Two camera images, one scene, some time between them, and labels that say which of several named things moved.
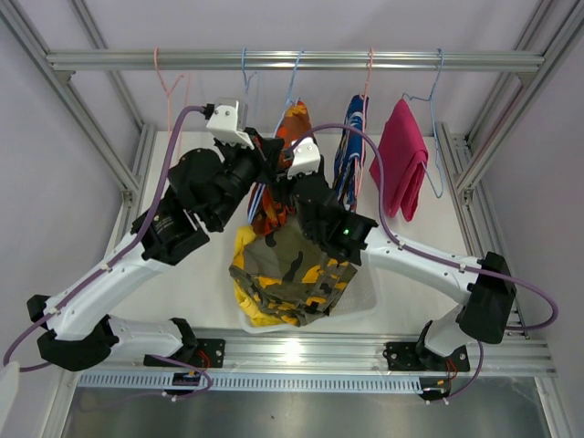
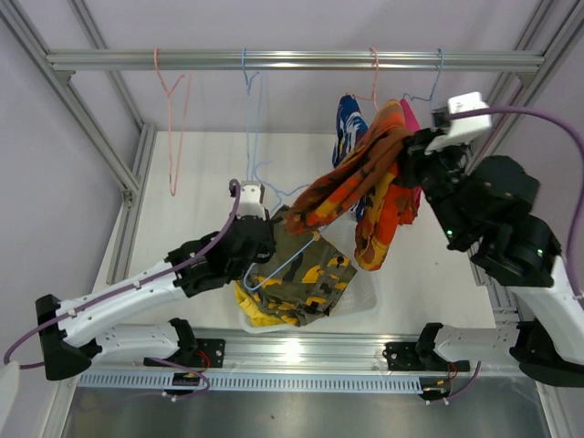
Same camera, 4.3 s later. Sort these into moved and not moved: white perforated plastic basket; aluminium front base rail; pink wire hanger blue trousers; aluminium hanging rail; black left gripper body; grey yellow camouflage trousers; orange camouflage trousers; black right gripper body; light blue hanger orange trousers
Moved: pink wire hanger blue trousers; orange camouflage trousers; black right gripper body; light blue hanger orange trousers; black left gripper body
Not moved: aluminium front base rail; aluminium hanging rail; white perforated plastic basket; grey yellow camouflage trousers
